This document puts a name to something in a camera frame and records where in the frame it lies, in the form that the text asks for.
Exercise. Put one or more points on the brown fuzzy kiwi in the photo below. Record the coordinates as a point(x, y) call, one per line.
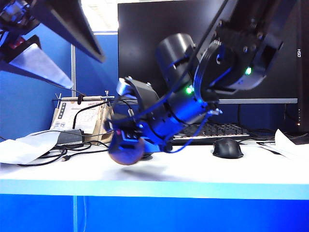
point(125, 155)

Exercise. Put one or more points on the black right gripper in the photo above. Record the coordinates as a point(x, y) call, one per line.
point(154, 130)

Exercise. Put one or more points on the large black computer monitor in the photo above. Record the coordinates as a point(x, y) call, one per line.
point(144, 36)

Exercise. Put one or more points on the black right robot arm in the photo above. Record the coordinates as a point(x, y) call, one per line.
point(224, 60)

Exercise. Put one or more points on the white paper sheets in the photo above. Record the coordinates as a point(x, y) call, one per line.
point(285, 143)

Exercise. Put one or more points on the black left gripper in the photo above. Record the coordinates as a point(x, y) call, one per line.
point(14, 14)

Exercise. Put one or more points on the black upright computer mouse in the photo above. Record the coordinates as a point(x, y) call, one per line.
point(228, 148)

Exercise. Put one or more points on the aluminium partition post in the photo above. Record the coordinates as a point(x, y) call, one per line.
point(73, 70)

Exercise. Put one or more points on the black power adapter box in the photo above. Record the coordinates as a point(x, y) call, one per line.
point(70, 137)

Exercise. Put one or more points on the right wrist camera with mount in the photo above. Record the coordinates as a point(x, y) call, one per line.
point(137, 91)

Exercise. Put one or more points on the beige desk calendar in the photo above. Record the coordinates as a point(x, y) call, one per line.
point(79, 116)

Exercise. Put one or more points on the black mechanical keyboard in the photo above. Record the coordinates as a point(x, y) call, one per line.
point(224, 131)

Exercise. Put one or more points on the black grey upside-down mouse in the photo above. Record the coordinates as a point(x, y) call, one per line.
point(147, 156)

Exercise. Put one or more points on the white plastic bag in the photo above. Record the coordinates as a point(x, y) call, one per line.
point(26, 147)

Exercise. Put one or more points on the black HSD monitor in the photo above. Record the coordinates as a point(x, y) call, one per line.
point(304, 72)

